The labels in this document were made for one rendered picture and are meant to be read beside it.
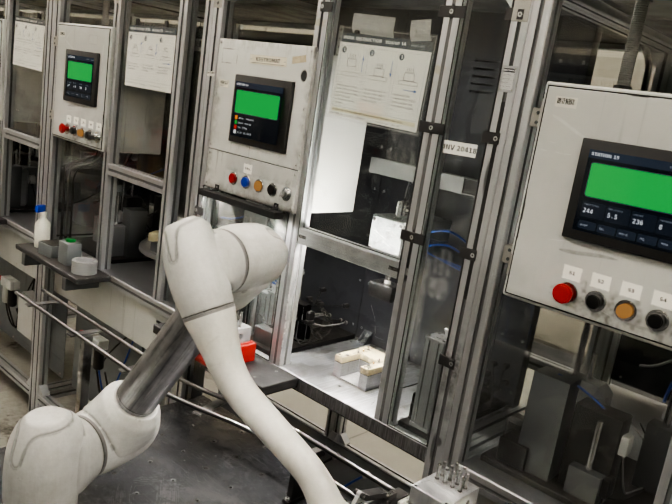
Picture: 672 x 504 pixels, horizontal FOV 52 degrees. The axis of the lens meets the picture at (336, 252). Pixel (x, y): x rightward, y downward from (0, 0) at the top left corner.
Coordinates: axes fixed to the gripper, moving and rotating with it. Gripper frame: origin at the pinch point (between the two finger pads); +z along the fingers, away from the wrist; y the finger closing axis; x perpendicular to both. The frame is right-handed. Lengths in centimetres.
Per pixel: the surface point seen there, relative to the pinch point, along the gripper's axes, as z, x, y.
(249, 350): 15, 68, 7
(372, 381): 33.8, 35.7, 5.9
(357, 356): 38, 46, 9
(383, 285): 39, 41, 33
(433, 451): 20.9, 4.5, 2.8
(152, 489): -23, 56, -20
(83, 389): -2, 131, -28
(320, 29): 22, 64, 100
